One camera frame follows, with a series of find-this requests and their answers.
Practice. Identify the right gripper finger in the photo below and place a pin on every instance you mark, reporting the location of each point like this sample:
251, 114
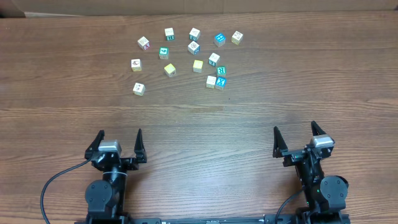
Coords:
280, 146
316, 130

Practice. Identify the wooden block animal picture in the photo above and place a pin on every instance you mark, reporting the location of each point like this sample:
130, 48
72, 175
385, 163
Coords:
136, 65

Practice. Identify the green 4 block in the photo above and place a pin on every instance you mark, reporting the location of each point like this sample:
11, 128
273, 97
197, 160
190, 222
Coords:
164, 53

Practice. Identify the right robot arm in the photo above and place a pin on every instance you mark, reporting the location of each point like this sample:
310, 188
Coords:
325, 195

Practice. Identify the wooden block red side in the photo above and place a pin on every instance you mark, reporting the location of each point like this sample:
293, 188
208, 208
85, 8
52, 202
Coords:
143, 43

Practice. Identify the wooden block yellow side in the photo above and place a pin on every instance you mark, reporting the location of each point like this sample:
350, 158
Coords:
237, 37

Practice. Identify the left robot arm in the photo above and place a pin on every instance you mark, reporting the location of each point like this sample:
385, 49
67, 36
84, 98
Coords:
105, 197

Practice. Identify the wooden block green E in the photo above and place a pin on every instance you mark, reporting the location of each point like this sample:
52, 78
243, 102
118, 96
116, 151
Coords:
169, 34

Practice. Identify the blue X block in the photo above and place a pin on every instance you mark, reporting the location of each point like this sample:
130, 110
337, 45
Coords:
220, 83

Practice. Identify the wooden block green side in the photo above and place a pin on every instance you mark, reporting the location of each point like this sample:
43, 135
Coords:
214, 59

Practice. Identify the wooden block blue D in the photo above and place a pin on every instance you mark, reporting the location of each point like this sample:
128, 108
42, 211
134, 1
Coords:
194, 48

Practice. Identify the green R block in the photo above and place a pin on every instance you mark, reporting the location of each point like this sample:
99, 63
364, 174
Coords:
221, 71

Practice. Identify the wooden block teal side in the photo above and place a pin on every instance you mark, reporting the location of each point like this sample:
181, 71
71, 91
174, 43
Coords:
194, 34

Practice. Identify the blue H block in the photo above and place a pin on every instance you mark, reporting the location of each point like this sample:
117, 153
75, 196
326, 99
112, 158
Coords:
219, 40

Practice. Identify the plain wooden block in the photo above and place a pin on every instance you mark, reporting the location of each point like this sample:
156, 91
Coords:
211, 81

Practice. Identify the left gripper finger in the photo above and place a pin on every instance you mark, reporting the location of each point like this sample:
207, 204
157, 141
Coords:
93, 147
139, 149

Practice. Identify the yellow top tilted block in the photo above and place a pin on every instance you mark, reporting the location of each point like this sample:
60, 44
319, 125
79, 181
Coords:
170, 70

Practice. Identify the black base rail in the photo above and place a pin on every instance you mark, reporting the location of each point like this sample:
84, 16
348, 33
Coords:
266, 219

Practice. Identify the cardboard backdrop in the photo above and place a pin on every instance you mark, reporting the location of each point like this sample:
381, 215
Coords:
51, 8

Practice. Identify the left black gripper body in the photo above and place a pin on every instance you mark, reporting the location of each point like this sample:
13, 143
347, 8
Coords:
126, 163

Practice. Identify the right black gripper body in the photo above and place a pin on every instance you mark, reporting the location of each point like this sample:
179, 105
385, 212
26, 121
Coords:
293, 157

